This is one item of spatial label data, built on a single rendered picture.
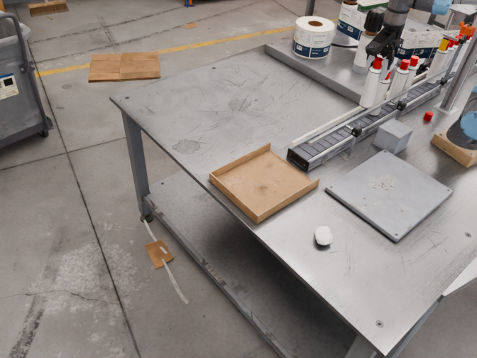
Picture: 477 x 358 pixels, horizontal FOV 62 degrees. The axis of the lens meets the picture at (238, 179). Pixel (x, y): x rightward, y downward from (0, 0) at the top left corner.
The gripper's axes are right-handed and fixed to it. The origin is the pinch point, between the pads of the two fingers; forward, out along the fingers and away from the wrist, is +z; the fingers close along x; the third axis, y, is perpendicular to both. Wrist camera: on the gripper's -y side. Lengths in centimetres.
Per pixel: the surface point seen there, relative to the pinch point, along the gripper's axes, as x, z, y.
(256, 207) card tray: -8, 25, -66
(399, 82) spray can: -1.2, 9.1, 20.5
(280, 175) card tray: -1, 26, -48
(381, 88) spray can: -1.2, 7.5, 6.8
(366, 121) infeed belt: -2.0, 21.0, 1.7
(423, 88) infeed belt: -2, 21, 47
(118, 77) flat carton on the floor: 235, 106, -3
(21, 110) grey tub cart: 181, 76, -95
